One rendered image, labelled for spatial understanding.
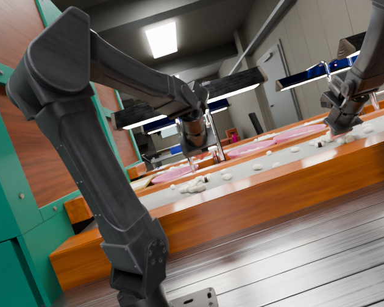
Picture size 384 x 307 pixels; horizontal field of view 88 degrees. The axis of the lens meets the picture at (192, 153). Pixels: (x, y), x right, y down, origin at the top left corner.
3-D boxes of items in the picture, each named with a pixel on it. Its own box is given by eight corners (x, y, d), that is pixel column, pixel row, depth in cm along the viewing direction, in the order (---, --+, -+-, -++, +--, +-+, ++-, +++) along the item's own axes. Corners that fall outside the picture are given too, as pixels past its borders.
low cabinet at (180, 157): (191, 159, 882) (184, 142, 875) (193, 165, 667) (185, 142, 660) (152, 172, 878) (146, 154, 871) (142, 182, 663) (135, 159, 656)
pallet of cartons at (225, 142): (249, 145, 697) (243, 125, 691) (222, 155, 695) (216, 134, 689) (239, 144, 828) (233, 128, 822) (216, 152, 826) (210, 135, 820)
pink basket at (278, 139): (343, 140, 99) (338, 122, 98) (293, 157, 98) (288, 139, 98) (309, 140, 126) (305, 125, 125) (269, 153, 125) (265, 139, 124)
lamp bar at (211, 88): (269, 80, 77) (263, 61, 76) (113, 130, 75) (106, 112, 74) (260, 85, 84) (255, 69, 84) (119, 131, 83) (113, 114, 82)
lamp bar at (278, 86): (367, 61, 135) (364, 50, 134) (281, 89, 133) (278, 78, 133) (356, 65, 143) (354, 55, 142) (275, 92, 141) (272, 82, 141)
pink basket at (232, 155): (291, 155, 104) (286, 137, 103) (253, 173, 94) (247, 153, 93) (256, 156, 129) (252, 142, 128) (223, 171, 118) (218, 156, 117)
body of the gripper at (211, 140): (178, 141, 60) (172, 123, 54) (210, 130, 61) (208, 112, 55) (184, 157, 57) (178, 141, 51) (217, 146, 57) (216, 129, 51)
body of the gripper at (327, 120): (321, 122, 72) (328, 106, 66) (347, 113, 72) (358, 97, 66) (333, 134, 68) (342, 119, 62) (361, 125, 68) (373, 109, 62)
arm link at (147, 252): (125, 232, 34) (96, 253, 30) (161, 232, 29) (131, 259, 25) (138, 265, 35) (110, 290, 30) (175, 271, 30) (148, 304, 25)
